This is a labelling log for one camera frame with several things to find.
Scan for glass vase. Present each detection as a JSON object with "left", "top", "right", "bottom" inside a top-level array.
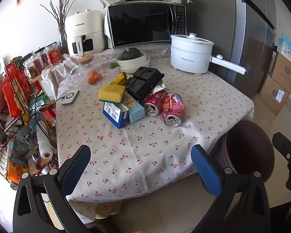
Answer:
[{"left": 59, "top": 27, "right": 70, "bottom": 54}]

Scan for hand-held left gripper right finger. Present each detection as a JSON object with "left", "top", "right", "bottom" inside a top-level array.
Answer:
[{"left": 191, "top": 144, "right": 271, "bottom": 233}]

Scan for cream plate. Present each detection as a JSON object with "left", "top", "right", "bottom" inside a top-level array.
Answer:
[
  {"left": 119, "top": 64, "right": 149, "bottom": 75},
  {"left": 118, "top": 55, "right": 151, "bottom": 71}
]

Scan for orange snack bag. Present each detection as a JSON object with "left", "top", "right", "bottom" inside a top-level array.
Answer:
[{"left": 6, "top": 158, "right": 30, "bottom": 184}]

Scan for dry twigs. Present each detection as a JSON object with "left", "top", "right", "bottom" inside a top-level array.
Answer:
[{"left": 40, "top": 0, "right": 74, "bottom": 30}]

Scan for cream bowl with green handle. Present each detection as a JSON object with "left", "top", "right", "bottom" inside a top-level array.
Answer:
[{"left": 110, "top": 51, "right": 147, "bottom": 69}]

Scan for cherry print tablecloth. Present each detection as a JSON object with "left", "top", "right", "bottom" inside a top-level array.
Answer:
[{"left": 56, "top": 42, "right": 255, "bottom": 224}]

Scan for red label glass jar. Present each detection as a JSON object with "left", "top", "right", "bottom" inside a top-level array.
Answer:
[{"left": 46, "top": 44, "right": 63, "bottom": 65}]

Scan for crushed pink red can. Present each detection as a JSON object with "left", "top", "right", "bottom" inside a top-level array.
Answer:
[{"left": 161, "top": 94, "right": 185, "bottom": 127}]

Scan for dark blue carton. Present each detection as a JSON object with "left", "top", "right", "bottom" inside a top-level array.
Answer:
[{"left": 102, "top": 101, "right": 129, "bottom": 129}]

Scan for black microwave oven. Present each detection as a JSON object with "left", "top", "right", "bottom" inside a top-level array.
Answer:
[{"left": 107, "top": 1, "right": 187, "bottom": 49}]

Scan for glass jar with wooden lid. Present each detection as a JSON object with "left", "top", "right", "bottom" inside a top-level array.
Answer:
[{"left": 69, "top": 55, "right": 95, "bottom": 80}]

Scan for cream air fryer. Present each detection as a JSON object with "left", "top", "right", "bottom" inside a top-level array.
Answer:
[{"left": 64, "top": 10, "right": 106, "bottom": 56}]

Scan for light blue carton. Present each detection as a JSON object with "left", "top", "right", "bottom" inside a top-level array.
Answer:
[{"left": 122, "top": 93, "right": 145, "bottom": 124}]

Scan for red cartoon drink can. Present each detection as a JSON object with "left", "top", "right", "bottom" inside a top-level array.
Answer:
[{"left": 143, "top": 89, "right": 168, "bottom": 117}]

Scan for yellow sponge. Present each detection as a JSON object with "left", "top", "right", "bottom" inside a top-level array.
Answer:
[{"left": 99, "top": 84, "right": 126, "bottom": 102}]

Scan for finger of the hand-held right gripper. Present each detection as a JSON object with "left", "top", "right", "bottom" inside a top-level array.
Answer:
[{"left": 272, "top": 132, "right": 291, "bottom": 195}]

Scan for brown cardboard box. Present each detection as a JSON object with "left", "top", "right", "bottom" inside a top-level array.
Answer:
[
  {"left": 258, "top": 76, "right": 291, "bottom": 116},
  {"left": 272, "top": 52, "right": 291, "bottom": 88}
]

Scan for grey refrigerator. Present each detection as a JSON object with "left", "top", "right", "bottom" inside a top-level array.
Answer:
[{"left": 187, "top": 0, "right": 277, "bottom": 98}]

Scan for white twine roll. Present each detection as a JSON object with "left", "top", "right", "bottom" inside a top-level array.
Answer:
[{"left": 36, "top": 126, "right": 54, "bottom": 160}]

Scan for clear plastic bag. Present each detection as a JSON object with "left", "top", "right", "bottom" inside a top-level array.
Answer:
[{"left": 70, "top": 59, "right": 113, "bottom": 88}]

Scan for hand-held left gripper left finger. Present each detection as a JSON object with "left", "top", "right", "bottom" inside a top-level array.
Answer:
[{"left": 13, "top": 145, "right": 91, "bottom": 233}]

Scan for red packets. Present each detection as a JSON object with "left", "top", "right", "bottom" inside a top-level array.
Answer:
[{"left": 1, "top": 63, "right": 32, "bottom": 118}]

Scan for white kitchen scale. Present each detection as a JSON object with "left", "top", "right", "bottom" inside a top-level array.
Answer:
[{"left": 62, "top": 89, "right": 80, "bottom": 105}]

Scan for brown trash bin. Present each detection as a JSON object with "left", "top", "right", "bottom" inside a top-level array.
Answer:
[{"left": 210, "top": 120, "right": 275, "bottom": 233}]

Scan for yellow snack packet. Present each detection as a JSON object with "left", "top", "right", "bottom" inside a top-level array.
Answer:
[{"left": 111, "top": 71, "right": 128, "bottom": 86}]

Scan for white electric cooking pot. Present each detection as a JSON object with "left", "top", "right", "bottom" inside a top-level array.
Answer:
[{"left": 170, "top": 33, "right": 246, "bottom": 76}]

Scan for dark green pumpkin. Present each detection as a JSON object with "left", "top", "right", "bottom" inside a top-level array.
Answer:
[{"left": 121, "top": 47, "right": 142, "bottom": 61}]

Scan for black wire rack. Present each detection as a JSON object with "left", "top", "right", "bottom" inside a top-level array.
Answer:
[{"left": 0, "top": 56, "right": 59, "bottom": 183}]

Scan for blue and white carton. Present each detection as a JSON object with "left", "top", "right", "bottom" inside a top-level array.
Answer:
[{"left": 278, "top": 34, "right": 291, "bottom": 65}]

